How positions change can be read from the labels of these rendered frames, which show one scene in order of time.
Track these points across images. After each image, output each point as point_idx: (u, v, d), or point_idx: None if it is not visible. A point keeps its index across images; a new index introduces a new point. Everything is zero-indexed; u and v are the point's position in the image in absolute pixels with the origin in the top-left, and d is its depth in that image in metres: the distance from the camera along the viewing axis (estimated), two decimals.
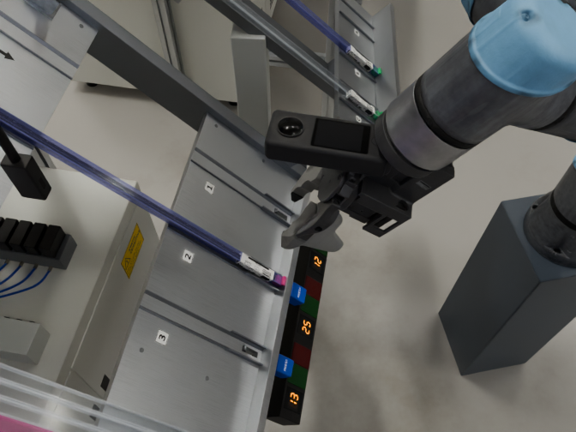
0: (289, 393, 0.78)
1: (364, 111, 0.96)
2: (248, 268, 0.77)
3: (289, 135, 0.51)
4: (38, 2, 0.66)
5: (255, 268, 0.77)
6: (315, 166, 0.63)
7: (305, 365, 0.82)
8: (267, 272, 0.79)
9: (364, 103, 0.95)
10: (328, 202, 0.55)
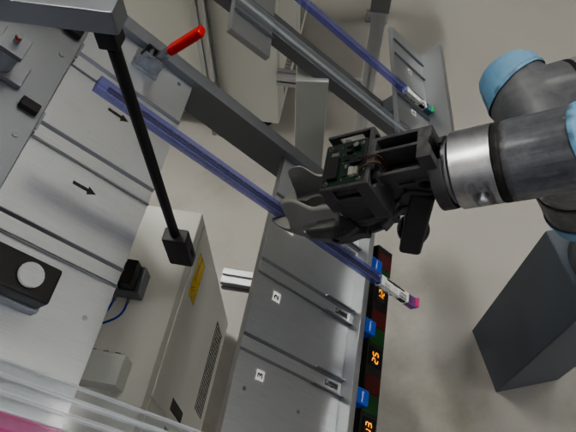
0: (364, 421, 0.84)
1: None
2: (386, 291, 0.75)
3: None
4: (144, 65, 0.72)
5: (393, 291, 0.75)
6: (327, 230, 0.62)
7: (376, 394, 0.87)
8: (404, 294, 0.77)
9: None
10: None
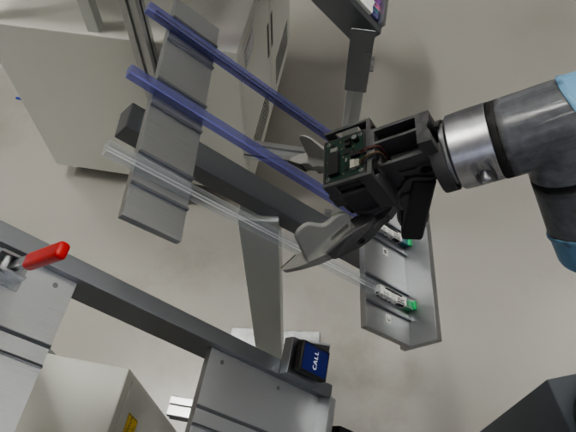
0: None
1: (394, 304, 0.82)
2: None
3: None
4: None
5: None
6: (343, 243, 0.60)
7: None
8: None
9: (395, 297, 0.81)
10: None
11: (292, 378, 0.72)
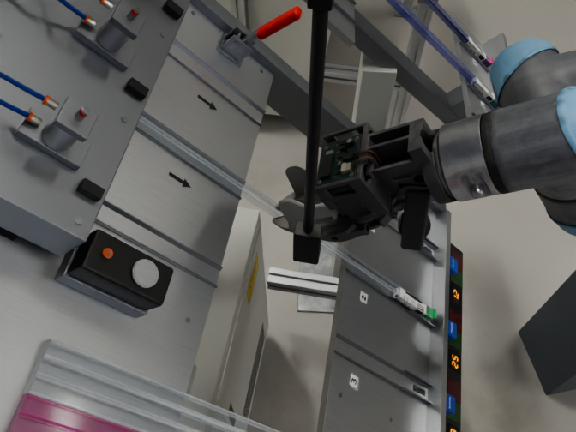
0: (449, 429, 0.79)
1: (414, 310, 0.79)
2: (471, 49, 1.08)
3: (428, 217, 0.63)
4: (230, 51, 0.67)
5: (477, 48, 1.07)
6: (327, 228, 0.61)
7: (459, 400, 0.83)
8: (483, 52, 1.09)
9: (415, 303, 0.78)
10: None
11: None
